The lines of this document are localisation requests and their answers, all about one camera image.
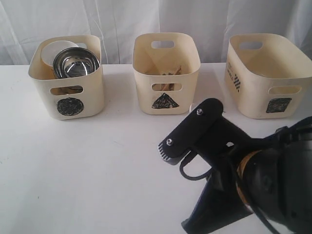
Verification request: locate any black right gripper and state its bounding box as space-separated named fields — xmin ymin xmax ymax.
xmin=181 ymin=169 xmax=253 ymax=234

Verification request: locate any stainless steel bowl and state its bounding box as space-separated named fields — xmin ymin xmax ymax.
xmin=53 ymin=47 xmax=100 ymax=79

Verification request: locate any small white bowl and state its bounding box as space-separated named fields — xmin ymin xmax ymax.
xmin=40 ymin=40 xmax=78 ymax=67

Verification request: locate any steel fork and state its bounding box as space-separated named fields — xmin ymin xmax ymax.
xmin=160 ymin=72 xmax=173 ymax=76

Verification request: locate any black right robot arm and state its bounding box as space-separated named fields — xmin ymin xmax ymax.
xmin=181 ymin=121 xmax=312 ymax=234

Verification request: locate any cream bin with square mark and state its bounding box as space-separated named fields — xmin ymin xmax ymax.
xmin=224 ymin=33 xmax=312 ymax=119

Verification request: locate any cream bin with triangle mark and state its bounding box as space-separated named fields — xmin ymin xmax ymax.
xmin=133 ymin=33 xmax=200 ymax=115

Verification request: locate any cream bin with circle mark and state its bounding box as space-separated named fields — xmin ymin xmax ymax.
xmin=28 ymin=35 xmax=104 ymax=120

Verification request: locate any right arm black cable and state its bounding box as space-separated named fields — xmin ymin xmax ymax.
xmin=179 ymin=151 xmax=210 ymax=182

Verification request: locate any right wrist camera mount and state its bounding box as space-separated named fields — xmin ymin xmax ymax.
xmin=158 ymin=98 xmax=251 ymax=169

